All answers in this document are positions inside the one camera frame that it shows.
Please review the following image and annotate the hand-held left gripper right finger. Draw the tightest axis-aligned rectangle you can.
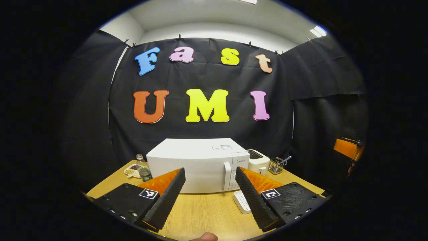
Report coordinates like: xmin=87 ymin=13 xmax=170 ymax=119
xmin=235 ymin=166 xmax=326 ymax=232

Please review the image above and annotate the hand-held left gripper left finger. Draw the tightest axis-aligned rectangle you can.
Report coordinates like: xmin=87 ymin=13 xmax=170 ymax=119
xmin=89 ymin=167 xmax=186 ymax=233

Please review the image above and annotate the white microwave oven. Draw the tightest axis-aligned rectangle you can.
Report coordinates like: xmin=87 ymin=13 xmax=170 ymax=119
xmin=146 ymin=138 xmax=250 ymax=194

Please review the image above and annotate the white rectangular tray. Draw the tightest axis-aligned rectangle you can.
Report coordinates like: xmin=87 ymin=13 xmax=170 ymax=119
xmin=233 ymin=190 xmax=252 ymax=214

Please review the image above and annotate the clear plastic water bottle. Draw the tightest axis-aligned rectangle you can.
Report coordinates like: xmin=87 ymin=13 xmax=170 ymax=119
xmin=136 ymin=154 xmax=153 ymax=182

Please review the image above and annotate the white toaster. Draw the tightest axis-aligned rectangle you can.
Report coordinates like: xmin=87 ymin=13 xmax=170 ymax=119
xmin=246 ymin=149 xmax=271 ymax=177

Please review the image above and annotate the small snack dish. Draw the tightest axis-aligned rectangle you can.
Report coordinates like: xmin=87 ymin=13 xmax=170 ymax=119
xmin=124 ymin=164 xmax=141 ymax=178

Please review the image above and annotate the small ceiling light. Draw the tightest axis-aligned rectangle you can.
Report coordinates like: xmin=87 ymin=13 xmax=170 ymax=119
xmin=309 ymin=25 xmax=327 ymax=38

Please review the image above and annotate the black backdrop cloth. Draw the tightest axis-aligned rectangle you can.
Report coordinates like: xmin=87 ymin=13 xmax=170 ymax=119
xmin=60 ymin=30 xmax=368 ymax=188

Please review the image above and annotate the wire mesh utensil holder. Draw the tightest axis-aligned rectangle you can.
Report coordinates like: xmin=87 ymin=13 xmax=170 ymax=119
xmin=268 ymin=157 xmax=285 ymax=175

